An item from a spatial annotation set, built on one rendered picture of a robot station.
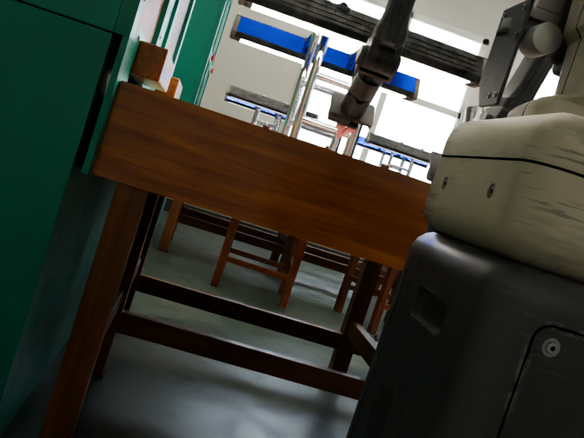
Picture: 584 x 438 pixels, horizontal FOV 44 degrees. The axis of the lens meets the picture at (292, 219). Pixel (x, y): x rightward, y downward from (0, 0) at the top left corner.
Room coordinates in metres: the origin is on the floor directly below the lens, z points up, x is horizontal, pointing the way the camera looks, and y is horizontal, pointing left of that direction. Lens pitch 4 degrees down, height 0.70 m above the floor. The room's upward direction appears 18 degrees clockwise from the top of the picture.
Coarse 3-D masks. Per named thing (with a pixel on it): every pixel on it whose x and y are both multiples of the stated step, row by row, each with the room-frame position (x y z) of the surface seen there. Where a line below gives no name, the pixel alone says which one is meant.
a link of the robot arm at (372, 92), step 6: (360, 78) 1.53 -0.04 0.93; (366, 78) 1.53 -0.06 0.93; (372, 78) 1.52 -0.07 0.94; (354, 84) 1.55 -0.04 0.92; (360, 84) 1.53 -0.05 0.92; (366, 84) 1.52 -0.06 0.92; (372, 84) 1.53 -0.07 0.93; (378, 84) 1.53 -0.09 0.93; (354, 90) 1.55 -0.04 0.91; (360, 90) 1.54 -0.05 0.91; (366, 90) 1.54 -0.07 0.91; (372, 90) 1.54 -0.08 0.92; (360, 96) 1.55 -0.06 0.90; (366, 96) 1.55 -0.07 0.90; (372, 96) 1.56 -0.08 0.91
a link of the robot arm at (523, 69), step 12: (528, 60) 1.50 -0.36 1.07; (540, 60) 1.49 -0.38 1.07; (516, 72) 1.51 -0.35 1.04; (528, 72) 1.48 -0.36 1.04; (540, 72) 1.48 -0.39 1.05; (516, 84) 1.48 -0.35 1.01; (528, 84) 1.48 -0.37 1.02; (540, 84) 1.49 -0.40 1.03; (504, 96) 1.48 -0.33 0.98; (516, 96) 1.47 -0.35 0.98; (528, 96) 1.48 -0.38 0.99; (492, 108) 1.49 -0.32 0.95; (504, 108) 1.46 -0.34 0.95
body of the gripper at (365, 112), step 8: (336, 96) 1.62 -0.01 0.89; (344, 96) 1.60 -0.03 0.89; (352, 96) 1.56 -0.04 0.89; (336, 104) 1.61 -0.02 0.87; (344, 104) 1.59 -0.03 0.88; (352, 104) 1.57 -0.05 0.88; (360, 104) 1.57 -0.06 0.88; (368, 104) 1.58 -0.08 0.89; (328, 112) 1.60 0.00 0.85; (336, 112) 1.60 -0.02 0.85; (344, 112) 1.60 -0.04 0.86; (352, 112) 1.59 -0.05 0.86; (360, 112) 1.59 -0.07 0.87; (368, 112) 1.63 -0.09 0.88; (352, 120) 1.60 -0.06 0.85; (360, 120) 1.60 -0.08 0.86; (368, 120) 1.61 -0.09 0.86; (368, 128) 1.61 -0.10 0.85
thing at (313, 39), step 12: (312, 36) 2.13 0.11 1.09; (312, 48) 2.12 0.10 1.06; (312, 60) 2.13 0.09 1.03; (300, 72) 2.13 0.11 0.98; (300, 84) 2.12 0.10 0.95; (300, 96) 2.13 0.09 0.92; (288, 120) 2.12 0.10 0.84; (288, 132) 2.13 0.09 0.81; (312, 132) 2.14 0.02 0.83; (324, 132) 2.14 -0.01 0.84; (336, 144) 2.15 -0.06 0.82
